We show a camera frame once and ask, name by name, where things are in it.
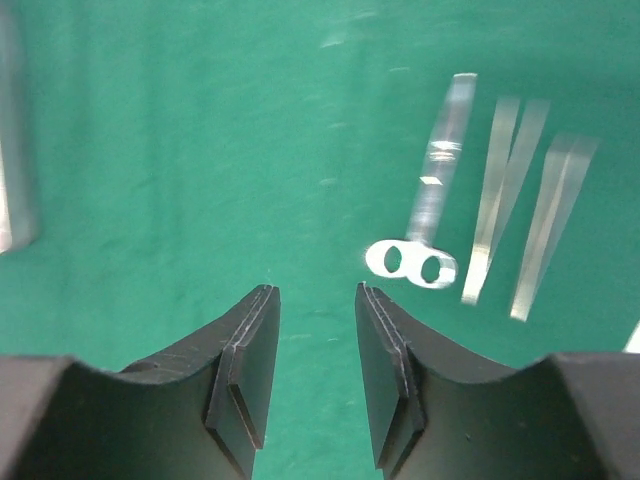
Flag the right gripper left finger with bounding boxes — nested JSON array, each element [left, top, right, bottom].
[[1, 285, 280, 479]]

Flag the dark green surgical cloth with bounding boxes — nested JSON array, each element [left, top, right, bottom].
[[1, 1, 639, 479]]

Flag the metal instrument tray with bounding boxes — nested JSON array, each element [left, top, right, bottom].
[[1, 1, 39, 254]]

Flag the steel tweezers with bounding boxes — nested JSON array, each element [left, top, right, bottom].
[[461, 97, 550, 305], [510, 134, 599, 321]]

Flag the steel surgical scissors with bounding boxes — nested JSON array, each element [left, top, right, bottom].
[[365, 72, 477, 290]]

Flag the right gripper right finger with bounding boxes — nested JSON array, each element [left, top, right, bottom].
[[355, 284, 639, 479]]

